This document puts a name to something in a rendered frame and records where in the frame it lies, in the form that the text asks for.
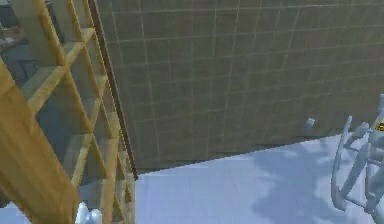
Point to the light wooden shelf unit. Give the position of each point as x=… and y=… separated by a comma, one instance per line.
x=50, y=86

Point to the small white wall socket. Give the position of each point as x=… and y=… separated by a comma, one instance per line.
x=309, y=123

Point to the small yellow black object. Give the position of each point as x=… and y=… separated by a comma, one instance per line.
x=380, y=127

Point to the white crumpled object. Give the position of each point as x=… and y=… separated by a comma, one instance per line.
x=87, y=216

